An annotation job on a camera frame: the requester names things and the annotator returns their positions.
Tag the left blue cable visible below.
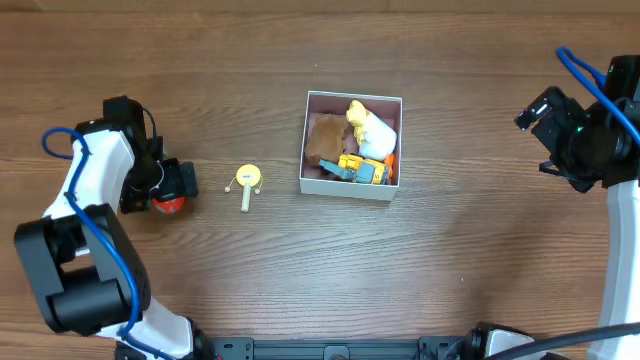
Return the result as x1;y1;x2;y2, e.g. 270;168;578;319
40;126;176;360

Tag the yellow toy truck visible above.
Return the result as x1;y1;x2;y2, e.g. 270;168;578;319
319;154;392;185

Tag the brown plush toy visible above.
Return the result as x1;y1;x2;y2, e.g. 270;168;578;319
304;114;349;166

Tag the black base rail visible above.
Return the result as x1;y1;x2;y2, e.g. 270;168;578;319
211;336;464;360

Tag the yellow wooden rattle drum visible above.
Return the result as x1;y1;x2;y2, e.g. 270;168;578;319
224;164;263;213

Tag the white square cardboard box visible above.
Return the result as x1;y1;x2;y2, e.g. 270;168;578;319
298;89;404;203

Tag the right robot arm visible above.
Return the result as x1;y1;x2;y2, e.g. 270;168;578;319
444;47;639;359

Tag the red toy ball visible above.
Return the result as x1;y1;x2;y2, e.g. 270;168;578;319
152;197;186;214

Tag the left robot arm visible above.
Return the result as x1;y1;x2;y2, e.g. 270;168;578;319
14;96;216;359

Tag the thick black cable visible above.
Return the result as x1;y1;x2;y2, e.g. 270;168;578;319
492;322;640;360

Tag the white plush duck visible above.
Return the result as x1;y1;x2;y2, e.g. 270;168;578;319
346;100;397;184

